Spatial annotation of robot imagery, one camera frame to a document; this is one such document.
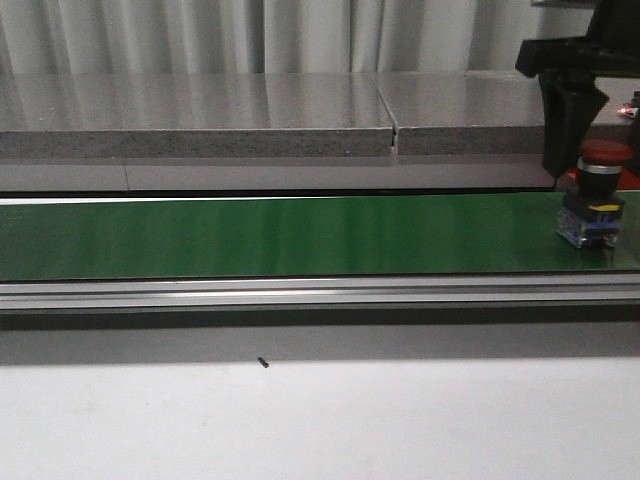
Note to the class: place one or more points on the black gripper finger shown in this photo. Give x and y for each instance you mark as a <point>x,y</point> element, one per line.
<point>571,102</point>

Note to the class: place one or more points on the red plastic tray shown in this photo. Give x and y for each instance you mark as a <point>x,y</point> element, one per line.
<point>628,181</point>

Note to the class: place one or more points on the aluminium conveyor frame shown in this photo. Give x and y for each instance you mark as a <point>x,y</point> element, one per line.
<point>367,300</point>

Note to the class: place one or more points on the red mushroom push button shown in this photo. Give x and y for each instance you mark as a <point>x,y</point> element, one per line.
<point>591,213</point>

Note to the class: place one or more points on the green conveyor belt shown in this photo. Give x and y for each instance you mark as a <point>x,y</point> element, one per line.
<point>292,237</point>

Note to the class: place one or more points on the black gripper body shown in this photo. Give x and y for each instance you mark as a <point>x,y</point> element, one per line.
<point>609,48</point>

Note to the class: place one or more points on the white pleated curtain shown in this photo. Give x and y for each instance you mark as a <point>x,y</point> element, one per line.
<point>76,37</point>

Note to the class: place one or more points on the small green circuit board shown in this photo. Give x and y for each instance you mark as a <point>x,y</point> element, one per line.
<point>628,110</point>

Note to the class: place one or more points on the grey granite counter slab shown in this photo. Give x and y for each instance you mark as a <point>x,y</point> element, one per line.
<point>193,116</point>
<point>464,112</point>

